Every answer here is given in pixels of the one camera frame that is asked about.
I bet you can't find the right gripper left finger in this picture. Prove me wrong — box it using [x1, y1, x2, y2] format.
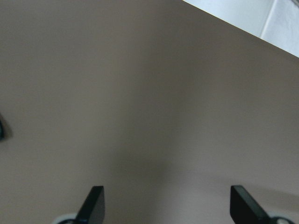
[75, 186, 105, 224]

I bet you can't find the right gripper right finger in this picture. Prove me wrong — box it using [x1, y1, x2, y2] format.
[230, 185, 272, 224]

